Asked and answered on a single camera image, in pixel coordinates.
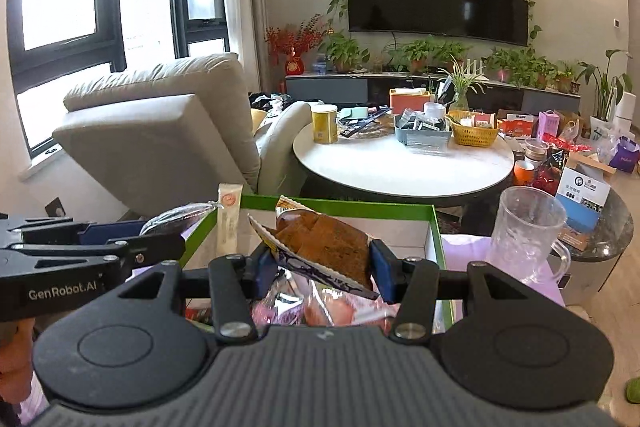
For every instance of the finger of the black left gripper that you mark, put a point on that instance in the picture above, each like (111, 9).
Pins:
(146, 250)

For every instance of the beige stick sachet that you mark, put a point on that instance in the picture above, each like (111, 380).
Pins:
(228, 216)

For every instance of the green slipper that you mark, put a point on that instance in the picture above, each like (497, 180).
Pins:
(632, 390)

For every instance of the red flower vase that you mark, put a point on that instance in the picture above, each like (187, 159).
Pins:
(292, 42)

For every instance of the person's left hand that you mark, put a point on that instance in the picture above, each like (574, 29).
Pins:
(16, 364)

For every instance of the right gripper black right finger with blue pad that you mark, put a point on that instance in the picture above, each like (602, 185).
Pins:
(410, 284)

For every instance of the white round coffee table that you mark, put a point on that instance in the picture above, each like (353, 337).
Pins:
(384, 166)

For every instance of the brown cake snack pack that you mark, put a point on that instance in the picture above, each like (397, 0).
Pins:
(319, 247)

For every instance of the dark round side table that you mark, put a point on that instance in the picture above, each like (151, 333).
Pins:
(591, 268)

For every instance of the purple gift bag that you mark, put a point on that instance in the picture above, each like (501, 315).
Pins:
(626, 155)

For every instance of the clear glass pitcher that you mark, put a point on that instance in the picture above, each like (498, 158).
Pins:
(525, 241)

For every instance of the white blue carton box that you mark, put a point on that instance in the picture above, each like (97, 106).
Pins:
(583, 191)

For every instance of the yellow woven basket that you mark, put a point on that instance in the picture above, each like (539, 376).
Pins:
(467, 133)

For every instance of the dark prune snack bag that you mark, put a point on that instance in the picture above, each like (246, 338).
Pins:
(282, 305)

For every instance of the grey blue storage tray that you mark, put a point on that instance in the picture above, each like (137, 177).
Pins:
(421, 138)

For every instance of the orange tissue box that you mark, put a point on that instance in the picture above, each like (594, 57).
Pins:
(409, 98)

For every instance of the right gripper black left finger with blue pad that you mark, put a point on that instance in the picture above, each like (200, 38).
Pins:
(235, 281)

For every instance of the yellow tin can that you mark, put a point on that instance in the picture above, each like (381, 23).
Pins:
(324, 126)

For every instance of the tall leafy potted plant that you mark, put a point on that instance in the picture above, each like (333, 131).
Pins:
(608, 89)

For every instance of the beige sofa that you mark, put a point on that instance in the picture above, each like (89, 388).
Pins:
(165, 136)

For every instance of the clear candy snack bag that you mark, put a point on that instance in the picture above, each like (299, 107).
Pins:
(179, 219)

